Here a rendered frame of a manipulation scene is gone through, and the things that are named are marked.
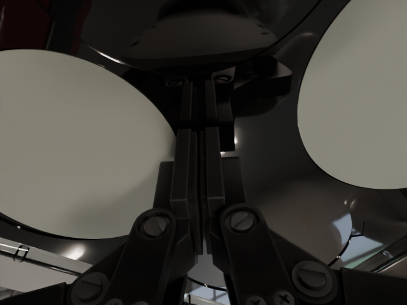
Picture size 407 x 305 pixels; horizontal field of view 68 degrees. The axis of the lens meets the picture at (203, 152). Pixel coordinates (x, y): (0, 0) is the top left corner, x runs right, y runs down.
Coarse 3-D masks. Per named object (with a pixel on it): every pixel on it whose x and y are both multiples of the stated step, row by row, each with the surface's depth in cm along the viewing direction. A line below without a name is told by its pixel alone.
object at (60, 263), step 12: (0, 240) 16; (0, 252) 16; (12, 252) 16; (24, 252) 16; (36, 252) 17; (48, 252) 17; (36, 264) 17; (48, 264) 17; (60, 264) 17; (72, 264) 17; (84, 264) 18; (192, 300) 20; (204, 300) 20
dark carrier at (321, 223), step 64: (0, 0) 9; (64, 0) 9; (128, 0) 9; (192, 0) 9; (256, 0) 9; (320, 0) 9; (128, 64) 10; (192, 64) 10; (256, 64) 10; (192, 128) 12; (256, 128) 12; (256, 192) 14; (320, 192) 14; (384, 192) 14; (64, 256) 17; (320, 256) 17
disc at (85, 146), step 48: (0, 96) 11; (48, 96) 11; (96, 96) 11; (144, 96) 11; (0, 144) 12; (48, 144) 12; (96, 144) 12; (144, 144) 12; (0, 192) 14; (48, 192) 14; (96, 192) 14; (144, 192) 14
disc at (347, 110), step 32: (352, 0) 9; (384, 0) 9; (352, 32) 10; (384, 32) 10; (320, 64) 10; (352, 64) 10; (384, 64) 10; (320, 96) 11; (352, 96) 11; (384, 96) 11; (320, 128) 12; (352, 128) 12; (384, 128) 12; (320, 160) 13; (352, 160) 13; (384, 160) 13
